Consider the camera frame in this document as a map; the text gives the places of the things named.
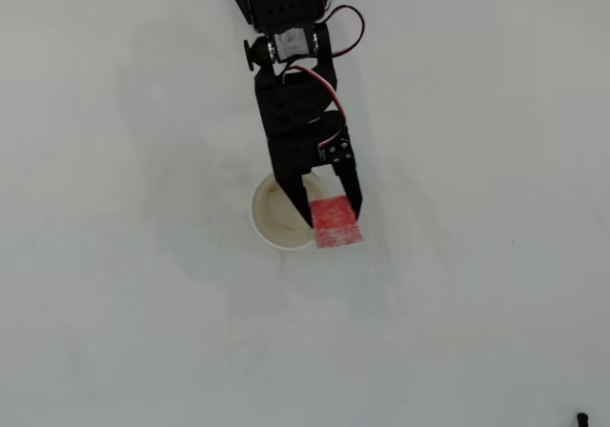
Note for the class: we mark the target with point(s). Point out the tan ribbed paper cup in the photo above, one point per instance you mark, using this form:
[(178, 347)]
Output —
[(276, 217)]

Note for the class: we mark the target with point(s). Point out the red foam cube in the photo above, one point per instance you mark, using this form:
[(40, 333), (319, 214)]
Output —
[(336, 224)]

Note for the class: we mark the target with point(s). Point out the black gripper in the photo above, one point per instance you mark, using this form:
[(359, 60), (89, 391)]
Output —
[(296, 154)]

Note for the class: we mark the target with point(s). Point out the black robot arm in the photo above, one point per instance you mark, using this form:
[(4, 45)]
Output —
[(281, 3)]

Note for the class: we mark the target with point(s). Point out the small black cylindrical object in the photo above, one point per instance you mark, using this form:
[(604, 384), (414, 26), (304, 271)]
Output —
[(582, 420)]

